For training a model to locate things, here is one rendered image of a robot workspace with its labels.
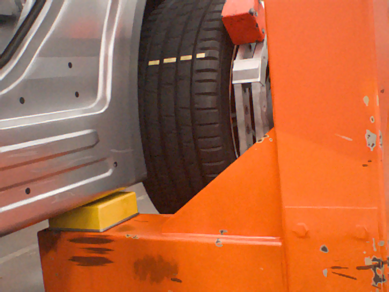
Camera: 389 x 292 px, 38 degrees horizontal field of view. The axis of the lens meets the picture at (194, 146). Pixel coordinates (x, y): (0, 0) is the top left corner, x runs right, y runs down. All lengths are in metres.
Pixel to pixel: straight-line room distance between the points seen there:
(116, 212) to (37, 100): 0.29
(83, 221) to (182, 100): 0.34
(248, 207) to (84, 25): 0.47
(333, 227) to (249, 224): 0.15
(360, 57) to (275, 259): 0.34
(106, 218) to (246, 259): 0.31
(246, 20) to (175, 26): 0.19
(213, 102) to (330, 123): 0.42
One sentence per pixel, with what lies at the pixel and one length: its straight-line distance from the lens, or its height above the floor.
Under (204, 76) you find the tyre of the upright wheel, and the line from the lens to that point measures 1.23.
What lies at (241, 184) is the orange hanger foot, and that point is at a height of 0.77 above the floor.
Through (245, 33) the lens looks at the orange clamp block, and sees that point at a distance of 1.27.
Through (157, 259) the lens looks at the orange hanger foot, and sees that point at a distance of 1.03.
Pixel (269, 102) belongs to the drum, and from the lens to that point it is 1.45.
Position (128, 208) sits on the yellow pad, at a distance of 1.17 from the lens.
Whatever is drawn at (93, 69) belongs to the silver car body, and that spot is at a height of 0.99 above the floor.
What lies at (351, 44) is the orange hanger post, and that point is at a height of 0.98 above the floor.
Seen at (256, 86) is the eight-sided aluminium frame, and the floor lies 0.92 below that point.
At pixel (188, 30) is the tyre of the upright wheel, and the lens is 1.31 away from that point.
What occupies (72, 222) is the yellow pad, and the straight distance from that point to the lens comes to 1.14.
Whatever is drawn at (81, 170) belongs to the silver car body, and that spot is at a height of 0.81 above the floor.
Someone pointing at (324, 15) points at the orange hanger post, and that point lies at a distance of 0.85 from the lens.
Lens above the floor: 0.95
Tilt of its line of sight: 7 degrees down
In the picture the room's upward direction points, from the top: 6 degrees counter-clockwise
